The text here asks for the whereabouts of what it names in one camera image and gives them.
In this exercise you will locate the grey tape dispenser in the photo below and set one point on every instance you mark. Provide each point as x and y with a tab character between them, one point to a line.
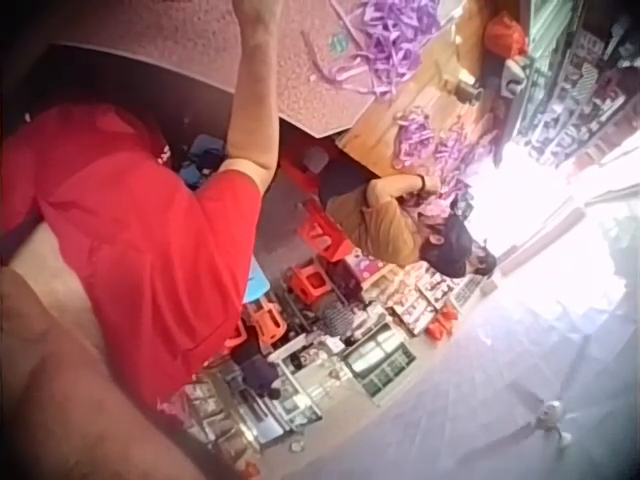
515	75

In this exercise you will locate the dark metal cylinder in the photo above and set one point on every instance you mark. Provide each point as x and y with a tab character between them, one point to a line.
469	90

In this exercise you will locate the heap of purple ribbon loops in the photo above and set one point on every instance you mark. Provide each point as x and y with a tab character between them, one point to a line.
440	145

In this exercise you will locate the blue bag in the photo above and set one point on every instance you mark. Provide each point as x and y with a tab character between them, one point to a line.
202	160

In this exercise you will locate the red plastic bag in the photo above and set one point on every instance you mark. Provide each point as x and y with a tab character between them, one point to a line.
506	31

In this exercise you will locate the green printed sticker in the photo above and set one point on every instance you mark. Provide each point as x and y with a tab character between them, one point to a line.
338	43

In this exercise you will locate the pile of purple ribbon strips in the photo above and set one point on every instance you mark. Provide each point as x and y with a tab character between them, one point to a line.
385	45

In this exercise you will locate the display shelves with packaged goods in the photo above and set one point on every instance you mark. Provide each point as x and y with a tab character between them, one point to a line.
320	360

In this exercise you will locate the orange plastic stool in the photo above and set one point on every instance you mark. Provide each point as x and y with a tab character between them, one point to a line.
267	320

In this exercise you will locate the wall rack of packaged goods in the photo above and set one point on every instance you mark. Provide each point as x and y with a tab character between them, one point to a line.
575	85

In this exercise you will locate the red plastic stool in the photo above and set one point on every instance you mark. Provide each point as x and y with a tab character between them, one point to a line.
325	240

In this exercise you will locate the white ceiling fan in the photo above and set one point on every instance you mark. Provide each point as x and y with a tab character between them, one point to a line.
550	415

